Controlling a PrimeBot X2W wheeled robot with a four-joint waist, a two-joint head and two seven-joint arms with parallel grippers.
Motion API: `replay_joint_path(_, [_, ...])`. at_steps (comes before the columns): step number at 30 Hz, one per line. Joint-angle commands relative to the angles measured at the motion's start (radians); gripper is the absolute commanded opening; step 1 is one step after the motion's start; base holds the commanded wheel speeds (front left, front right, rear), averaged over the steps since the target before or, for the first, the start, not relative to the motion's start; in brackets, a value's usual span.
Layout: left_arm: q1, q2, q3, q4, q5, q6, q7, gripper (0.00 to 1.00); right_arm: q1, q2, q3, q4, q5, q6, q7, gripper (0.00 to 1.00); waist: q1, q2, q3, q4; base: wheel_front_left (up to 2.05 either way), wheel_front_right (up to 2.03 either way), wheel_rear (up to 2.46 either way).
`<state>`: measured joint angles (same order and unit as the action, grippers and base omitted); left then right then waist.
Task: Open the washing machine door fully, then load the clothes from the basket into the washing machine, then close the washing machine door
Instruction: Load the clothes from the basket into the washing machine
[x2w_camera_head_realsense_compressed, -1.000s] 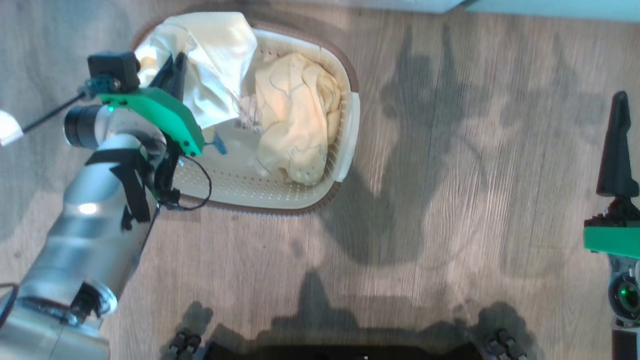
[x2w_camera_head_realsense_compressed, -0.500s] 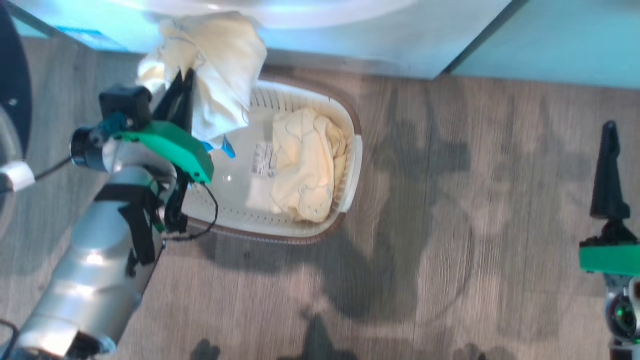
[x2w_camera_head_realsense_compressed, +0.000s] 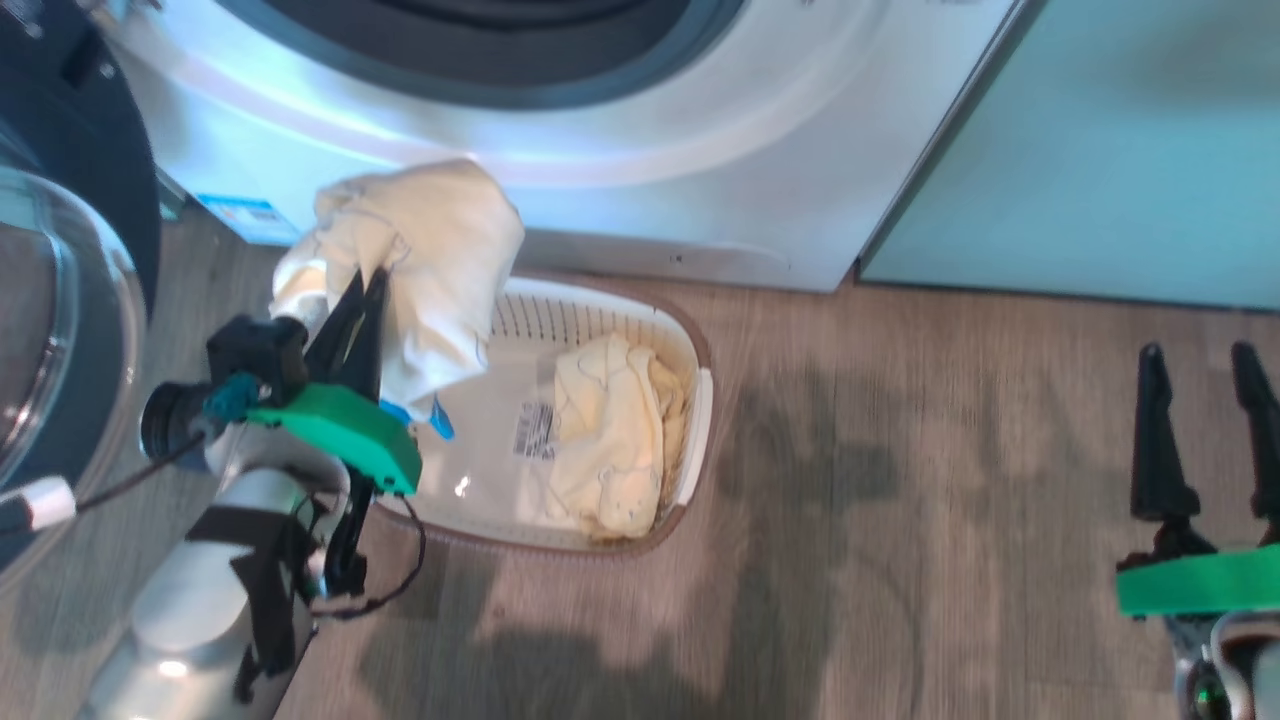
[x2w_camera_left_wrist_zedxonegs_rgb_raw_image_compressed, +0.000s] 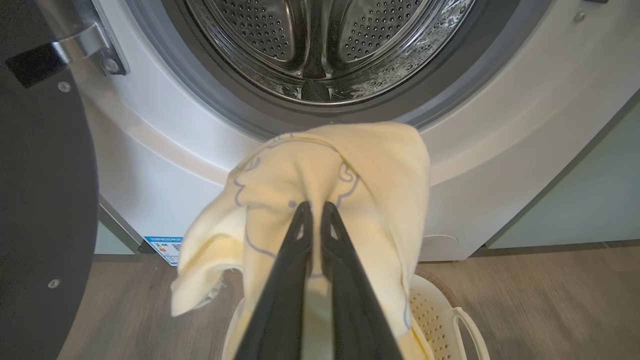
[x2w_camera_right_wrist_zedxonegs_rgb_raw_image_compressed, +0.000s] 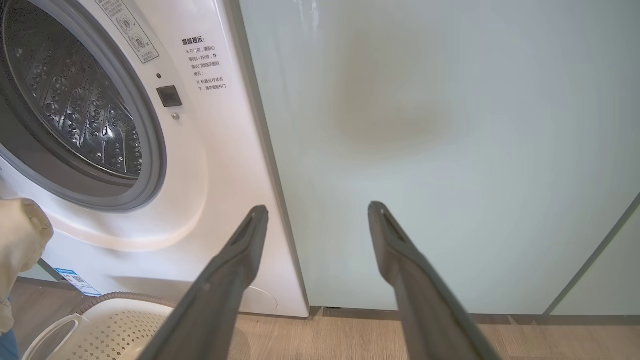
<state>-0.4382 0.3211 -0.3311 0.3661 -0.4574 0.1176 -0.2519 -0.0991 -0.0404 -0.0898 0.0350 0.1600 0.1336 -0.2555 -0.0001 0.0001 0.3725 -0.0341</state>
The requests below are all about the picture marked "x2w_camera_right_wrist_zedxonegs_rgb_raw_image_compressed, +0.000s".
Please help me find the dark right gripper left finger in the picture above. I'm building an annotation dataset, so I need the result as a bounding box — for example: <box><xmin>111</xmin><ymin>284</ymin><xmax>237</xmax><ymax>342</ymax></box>
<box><xmin>137</xmin><ymin>205</ymin><xmax>270</xmax><ymax>360</ymax></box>

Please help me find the black door latch socket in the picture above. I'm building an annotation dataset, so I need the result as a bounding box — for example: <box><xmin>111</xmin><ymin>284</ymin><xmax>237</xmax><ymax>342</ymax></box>
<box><xmin>156</xmin><ymin>85</ymin><xmax>184</xmax><ymax>109</ymax></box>

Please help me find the white front-load washing machine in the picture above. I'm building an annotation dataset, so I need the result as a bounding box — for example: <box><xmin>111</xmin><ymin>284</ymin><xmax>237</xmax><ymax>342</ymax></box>
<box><xmin>0</xmin><ymin>0</ymin><xmax>311</xmax><ymax>318</ymax></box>

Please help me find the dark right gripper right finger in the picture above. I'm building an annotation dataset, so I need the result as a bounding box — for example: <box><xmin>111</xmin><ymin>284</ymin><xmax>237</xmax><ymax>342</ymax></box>
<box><xmin>368</xmin><ymin>201</ymin><xmax>503</xmax><ymax>360</ymax></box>

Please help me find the white warning sticker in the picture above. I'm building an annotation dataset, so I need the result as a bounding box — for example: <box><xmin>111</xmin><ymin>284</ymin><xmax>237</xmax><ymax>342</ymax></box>
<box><xmin>95</xmin><ymin>0</ymin><xmax>160</xmax><ymax>64</ymax></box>

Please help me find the teal cabinet door panel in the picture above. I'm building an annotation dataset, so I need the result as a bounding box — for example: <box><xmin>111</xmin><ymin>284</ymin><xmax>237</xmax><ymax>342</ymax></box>
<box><xmin>19</xmin><ymin>259</ymin><xmax>65</xmax><ymax>283</ymax></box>
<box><xmin>545</xmin><ymin>195</ymin><xmax>640</xmax><ymax>317</ymax></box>

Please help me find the steel washing machine drum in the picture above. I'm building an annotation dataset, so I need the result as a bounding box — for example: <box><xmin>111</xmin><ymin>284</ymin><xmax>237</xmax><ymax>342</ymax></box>
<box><xmin>2</xmin><ymin>0</ymin><xmax>144</xmax><ymax>180</ymax></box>

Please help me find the yellow bear print garment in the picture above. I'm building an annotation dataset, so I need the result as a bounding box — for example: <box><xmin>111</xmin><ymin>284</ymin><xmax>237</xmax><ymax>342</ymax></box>
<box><xmin>0</xmin><ymin>197</ymin><xmax>55</xmax><ymax>336</ymax></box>

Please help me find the pale teal cabinet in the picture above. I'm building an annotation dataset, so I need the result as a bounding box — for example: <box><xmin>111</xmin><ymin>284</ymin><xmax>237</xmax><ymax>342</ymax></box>
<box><xmin>235</xmin><ymin>0</ymin><xmax>640</xmax><ymax>316</ymax></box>

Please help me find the blue energy label sticker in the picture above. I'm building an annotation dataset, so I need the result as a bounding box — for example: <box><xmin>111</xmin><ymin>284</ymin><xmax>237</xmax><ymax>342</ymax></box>
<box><xmin>54</xmin><ymin>268</ymin><xmax>103</xmax><ymax>298</ymax></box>

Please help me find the blue garment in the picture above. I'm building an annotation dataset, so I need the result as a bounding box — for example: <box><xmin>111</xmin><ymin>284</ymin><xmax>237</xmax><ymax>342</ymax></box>
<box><xmin>0</xmin><ymin>327</ymin><xmax>20</xmax><ymax>360</ymax></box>

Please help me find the cream perforated laundry basket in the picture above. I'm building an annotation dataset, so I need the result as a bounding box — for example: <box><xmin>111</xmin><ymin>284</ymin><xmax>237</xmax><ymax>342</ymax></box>
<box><xmin>20</xmin><ymin>291</ymin><xmax>181</xmax><ymax>360</ymax></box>

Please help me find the grey rubber door gasket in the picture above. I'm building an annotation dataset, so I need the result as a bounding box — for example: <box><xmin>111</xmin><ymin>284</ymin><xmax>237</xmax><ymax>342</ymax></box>
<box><xmin>0</xmin><ymin>0</ymin><xmax>168</xmax><ymax>213</ymax></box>

